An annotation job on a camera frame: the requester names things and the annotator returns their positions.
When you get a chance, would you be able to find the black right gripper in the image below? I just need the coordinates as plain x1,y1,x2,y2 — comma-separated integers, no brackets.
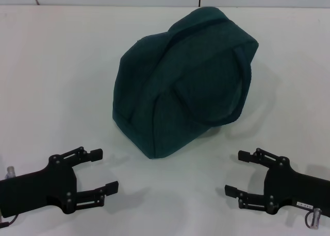
224,147,330,218

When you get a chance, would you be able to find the dark teal insulated lunch bag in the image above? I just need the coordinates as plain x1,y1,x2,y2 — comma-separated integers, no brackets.
112,6,259,160

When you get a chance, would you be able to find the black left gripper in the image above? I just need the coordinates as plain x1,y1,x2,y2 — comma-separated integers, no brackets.
0,146,120,218

